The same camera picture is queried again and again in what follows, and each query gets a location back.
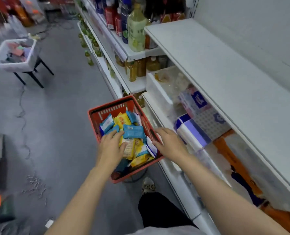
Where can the black stool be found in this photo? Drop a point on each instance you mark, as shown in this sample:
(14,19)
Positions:
(33,77)

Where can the white wrapped paper pack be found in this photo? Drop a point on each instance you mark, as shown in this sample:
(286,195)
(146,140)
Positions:
(257,168)

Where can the person's left forearm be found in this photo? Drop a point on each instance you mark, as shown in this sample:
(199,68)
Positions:
(86,205)

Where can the purple and white tissue pack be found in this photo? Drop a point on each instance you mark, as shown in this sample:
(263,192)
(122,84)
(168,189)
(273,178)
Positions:
(192,134)

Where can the white plastic bin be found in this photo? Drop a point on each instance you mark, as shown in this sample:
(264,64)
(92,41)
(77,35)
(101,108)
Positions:
(12,67)

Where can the pile of wipe packets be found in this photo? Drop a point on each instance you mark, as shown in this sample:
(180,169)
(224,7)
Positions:
(134,131)

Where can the pile of colourful packets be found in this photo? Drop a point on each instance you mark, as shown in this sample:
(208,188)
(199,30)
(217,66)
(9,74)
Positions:
(17,51)

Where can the white purple dotted tissue pack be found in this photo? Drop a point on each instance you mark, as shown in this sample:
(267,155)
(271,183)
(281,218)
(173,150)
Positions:
(212,121)

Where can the large white paper roll pack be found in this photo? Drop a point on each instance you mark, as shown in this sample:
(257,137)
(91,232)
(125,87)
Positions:
(159,92)

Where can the leopard print shoe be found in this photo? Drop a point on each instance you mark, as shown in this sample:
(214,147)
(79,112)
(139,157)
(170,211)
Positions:
(148,185)

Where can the white paper scrap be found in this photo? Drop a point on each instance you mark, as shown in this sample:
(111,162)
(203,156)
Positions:
(49,223)

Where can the person's right hand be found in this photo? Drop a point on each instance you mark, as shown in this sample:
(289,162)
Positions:
(171,146)

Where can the person's right forearm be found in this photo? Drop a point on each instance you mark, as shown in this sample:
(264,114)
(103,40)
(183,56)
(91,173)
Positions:
(228,205)

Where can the row of yellow oil bottles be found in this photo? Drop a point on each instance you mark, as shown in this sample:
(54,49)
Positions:
(131,70)

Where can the orange white paper roll pack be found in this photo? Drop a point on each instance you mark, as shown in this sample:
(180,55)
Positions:
(235,163)

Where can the person's left hand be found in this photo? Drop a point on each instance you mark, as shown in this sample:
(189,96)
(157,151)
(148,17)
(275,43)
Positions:
(110,151)

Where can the heap of assorted goods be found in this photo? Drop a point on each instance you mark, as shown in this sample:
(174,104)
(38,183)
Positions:
(0,208)

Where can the white shirt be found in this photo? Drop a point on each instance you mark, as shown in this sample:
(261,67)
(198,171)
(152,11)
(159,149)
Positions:
(164,231)

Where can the pink tissue pack blue label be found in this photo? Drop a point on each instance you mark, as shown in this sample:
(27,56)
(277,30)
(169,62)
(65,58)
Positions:
(195,100)

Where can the red plastic shopping basket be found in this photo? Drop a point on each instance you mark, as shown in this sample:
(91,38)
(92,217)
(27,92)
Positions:
(94,119)

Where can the black trousers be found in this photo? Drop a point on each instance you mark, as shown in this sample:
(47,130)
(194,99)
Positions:
(159,210)

